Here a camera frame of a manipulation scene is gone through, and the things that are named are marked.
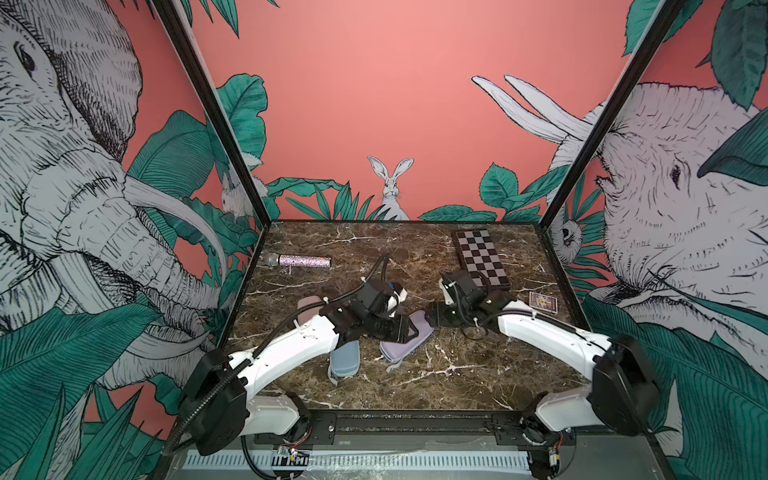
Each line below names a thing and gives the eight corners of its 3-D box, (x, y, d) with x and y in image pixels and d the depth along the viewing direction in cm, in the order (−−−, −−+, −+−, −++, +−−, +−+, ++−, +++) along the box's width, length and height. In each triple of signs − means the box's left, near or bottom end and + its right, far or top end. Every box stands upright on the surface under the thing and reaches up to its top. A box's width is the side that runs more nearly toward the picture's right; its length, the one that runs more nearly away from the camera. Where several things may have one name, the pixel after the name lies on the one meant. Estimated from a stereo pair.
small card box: (529, 306, 100) (531, 302, 98) (529, 295, 102) (532, 291, 101) (554, 313, 98) (557, 309, 96) (554, 301, 101) (557, 297, 99)
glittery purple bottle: (267, 267, 108) (263, 260, 105) (271, 259, 111) (267, 252, 108) (329, 272, 107) (327, 265, 104) (331, 263, 110) (330, 256, 107)
